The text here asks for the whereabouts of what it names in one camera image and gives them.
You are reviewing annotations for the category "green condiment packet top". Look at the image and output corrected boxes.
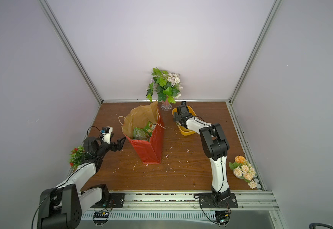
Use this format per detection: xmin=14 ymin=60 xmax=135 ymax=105
xmin=133 ymin=127 xmax=150 ymax=141

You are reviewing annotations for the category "green condiment packet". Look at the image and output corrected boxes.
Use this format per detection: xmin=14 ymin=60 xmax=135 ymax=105
xmin=133 ymin=127 xmax=150 ymax=141
xmin=143 ymin=121 xmax=156 ymax=137

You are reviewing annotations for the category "red paper bag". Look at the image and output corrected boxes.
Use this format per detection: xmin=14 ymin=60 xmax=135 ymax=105
xmin=118 ymin=102 xmax=165 ymax=164

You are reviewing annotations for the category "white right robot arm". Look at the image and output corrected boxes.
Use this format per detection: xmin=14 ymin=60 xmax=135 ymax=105
xmin=173 ymin=101 xmax=231 ymax=202

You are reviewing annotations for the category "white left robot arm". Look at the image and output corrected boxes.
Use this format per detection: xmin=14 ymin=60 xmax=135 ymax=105
xmin=32 ymin=137 xmax=126 ymax=229

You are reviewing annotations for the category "yellow plastic tray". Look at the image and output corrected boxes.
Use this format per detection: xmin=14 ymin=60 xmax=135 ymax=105
xmin=172 ymin=106 xmax=197 ymax=136

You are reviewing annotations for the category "pink glass flower vase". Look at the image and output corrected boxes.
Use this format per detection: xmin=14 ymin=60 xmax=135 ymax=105
xmin=161 ymin=99 xmax=172 ymax=111

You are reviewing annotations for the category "small red flower plant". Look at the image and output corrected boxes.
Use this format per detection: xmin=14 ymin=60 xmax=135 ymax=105
xmin=69 ymin=146 xmax=86 ymax=169

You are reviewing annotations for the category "green ivy flower bouquet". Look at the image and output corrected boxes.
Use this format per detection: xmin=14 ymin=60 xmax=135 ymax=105
xmin=146 ymin=67 xmax=183 ymax=104

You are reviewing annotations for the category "left circuit board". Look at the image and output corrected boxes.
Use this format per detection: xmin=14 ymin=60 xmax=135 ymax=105
xmin=93 ymin=210 xmax=110 ymax=227

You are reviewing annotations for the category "circuit board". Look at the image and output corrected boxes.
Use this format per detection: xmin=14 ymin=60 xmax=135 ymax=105
xmin=93 ymin=210 xmax=110 ymax=227
xmin=215 ymin=211 xmax=231 ymax=226

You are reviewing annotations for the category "right circuit board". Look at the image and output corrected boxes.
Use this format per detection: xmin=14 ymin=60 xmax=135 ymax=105
xmin=215 ymin=211 xmax=231 ymax=226

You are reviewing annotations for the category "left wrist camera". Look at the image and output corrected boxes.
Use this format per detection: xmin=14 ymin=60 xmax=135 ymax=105
xmin=101 ymin=127 xmax=113 ymax=144

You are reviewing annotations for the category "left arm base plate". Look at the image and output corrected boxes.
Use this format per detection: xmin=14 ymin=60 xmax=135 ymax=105
xmin=92 ymin=192 xmax=125 ymax=209

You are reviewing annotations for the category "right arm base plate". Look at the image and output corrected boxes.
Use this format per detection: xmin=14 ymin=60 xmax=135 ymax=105
xmin=194 ymin=193 xmax=238 ymax=209

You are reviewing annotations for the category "aluminium rail frame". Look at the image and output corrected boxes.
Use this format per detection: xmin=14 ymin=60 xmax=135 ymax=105
xmin=81 ymin=190 xmax=287 ymax=229

